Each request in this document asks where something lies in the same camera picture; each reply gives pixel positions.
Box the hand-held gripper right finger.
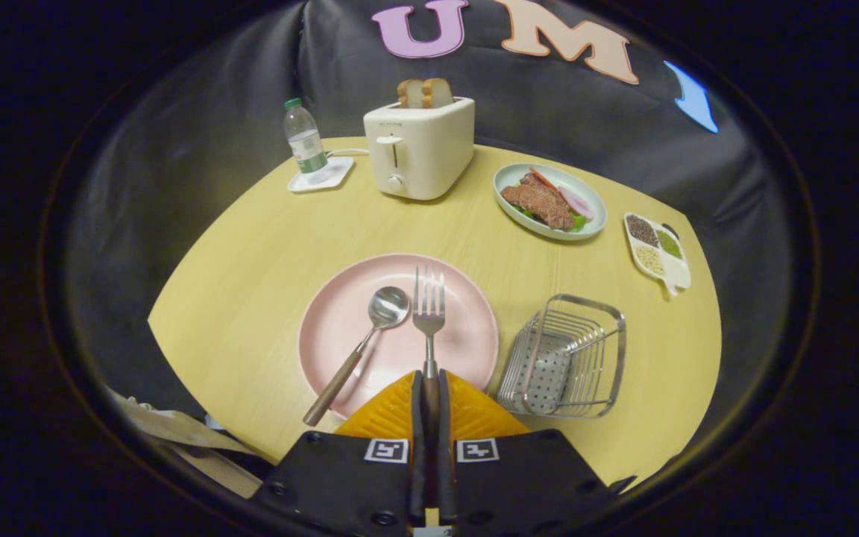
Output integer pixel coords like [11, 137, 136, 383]
[438, 369, 635, 537]

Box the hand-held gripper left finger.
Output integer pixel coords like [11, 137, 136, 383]
[251, 371, 427, 537]

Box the wooden handled metal fork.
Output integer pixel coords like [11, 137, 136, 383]
[412, 265, 446, 515]

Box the wooden handled metal spoon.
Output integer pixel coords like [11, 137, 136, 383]
[303, 286, 410, 427]

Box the pink round plate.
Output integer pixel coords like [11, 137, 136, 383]
[298, 254, 500, 418]

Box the green lettuce leaf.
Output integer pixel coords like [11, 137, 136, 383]
[508, 205, 588, 232]

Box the brown meat slice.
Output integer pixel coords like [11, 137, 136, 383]
[501, 173, 575, 230]

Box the pale green food plate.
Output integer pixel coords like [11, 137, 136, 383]
[493, 163, 608, 241]

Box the pink ham slice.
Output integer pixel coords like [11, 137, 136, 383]
[558, 186, 594, 221]

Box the white square coaster tray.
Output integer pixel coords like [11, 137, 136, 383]
[287, 157, 355, 194]

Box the white divided seasoning dish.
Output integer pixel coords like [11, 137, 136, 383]
[623, 213, 692, 297]

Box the cream white toaster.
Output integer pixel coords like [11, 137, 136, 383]
[363, 97, 476, 201]

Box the clear plastic water bottle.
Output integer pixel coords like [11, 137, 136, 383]
[283, 98, 328, 175]

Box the metal wire basket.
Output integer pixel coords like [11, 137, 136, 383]
[497, 294, 627, 418]

